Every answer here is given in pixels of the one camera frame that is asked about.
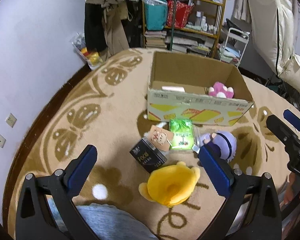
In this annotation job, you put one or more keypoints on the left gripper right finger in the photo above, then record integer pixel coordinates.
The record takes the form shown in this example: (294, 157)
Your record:
(251, 208)

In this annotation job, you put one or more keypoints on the white wall socket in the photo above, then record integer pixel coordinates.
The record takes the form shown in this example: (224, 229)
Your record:
(11, 120)
(2, 141)

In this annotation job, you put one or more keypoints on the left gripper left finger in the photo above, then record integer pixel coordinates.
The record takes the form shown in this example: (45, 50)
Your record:
(34, 219)

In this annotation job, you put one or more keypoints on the cream upright mattress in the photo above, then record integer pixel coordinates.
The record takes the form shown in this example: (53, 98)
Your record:
(273, 25)

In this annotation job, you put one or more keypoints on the teal bag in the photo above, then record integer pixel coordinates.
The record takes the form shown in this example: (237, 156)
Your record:
(155, 14)

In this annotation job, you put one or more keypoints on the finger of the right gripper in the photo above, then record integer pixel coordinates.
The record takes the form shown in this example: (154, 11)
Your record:
(283, 133)
(292, 119)

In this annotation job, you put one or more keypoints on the cardboard box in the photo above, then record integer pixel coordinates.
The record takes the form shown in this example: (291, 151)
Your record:
(178, 89)

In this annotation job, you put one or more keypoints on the green pole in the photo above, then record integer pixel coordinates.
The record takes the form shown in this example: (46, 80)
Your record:
(173, 24)

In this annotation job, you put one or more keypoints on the black box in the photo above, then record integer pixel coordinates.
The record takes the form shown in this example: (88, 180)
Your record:
(147, 155)

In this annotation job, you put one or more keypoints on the pink bear plush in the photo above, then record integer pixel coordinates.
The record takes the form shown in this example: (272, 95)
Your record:
(219, 90)

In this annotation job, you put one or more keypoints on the beige patterned blanket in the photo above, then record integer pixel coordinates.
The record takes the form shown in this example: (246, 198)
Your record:
(108, 109)

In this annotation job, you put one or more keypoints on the wooden bookshelf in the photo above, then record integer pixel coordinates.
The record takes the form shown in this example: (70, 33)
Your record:
(187, 26)

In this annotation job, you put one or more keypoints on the purple haired plush doll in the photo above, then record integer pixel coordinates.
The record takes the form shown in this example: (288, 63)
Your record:
(226, 142)

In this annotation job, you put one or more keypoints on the green tissue pack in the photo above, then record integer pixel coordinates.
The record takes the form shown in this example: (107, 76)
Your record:
(183, 138)

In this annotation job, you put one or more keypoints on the plastic bag of toys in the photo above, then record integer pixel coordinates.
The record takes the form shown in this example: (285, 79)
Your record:
(92, 58)

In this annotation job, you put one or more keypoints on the white curtain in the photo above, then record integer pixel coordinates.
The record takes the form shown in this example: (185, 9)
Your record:
(241, 11)

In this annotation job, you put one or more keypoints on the red gift bag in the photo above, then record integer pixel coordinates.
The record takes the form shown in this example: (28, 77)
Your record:
(182, 13)

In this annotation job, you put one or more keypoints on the yellow bear plush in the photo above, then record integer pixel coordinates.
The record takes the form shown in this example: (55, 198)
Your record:
(170, 185)

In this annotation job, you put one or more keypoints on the right hand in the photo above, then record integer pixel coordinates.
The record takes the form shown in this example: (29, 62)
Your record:
(291, 189)

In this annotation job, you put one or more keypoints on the beige trench coat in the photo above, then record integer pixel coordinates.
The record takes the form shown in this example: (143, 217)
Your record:
(114, 33)

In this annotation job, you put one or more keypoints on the white utility cart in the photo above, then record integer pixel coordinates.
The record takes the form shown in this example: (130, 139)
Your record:
(232, 46)

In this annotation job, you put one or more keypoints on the stack of books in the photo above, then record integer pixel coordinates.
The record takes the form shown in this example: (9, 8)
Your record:
(155, 39)

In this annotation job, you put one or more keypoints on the white wall socket lower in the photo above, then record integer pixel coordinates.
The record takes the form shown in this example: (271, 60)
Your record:
(2, 141)

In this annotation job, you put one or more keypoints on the bear keychain card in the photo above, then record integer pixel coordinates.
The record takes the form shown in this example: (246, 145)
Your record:
(160, 138)

